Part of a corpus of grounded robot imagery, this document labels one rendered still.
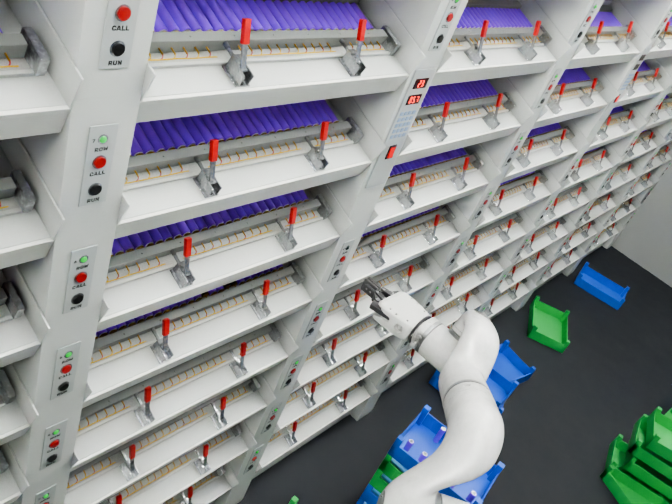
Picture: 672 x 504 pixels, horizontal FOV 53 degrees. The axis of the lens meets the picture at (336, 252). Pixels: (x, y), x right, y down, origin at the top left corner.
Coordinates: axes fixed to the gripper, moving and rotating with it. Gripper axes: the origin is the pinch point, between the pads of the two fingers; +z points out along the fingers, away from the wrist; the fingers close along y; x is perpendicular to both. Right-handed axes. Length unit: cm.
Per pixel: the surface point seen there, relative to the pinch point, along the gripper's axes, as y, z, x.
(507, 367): 161, -7, -104
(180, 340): -41.5, 13.6, -10.4
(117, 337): -55, 17, -7
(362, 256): 19.2, 15.4, -8.3
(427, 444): 44, -21, -66
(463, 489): 41, -38, -66
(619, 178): 254, 16, -26
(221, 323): -30.8, 13.6, -10.2
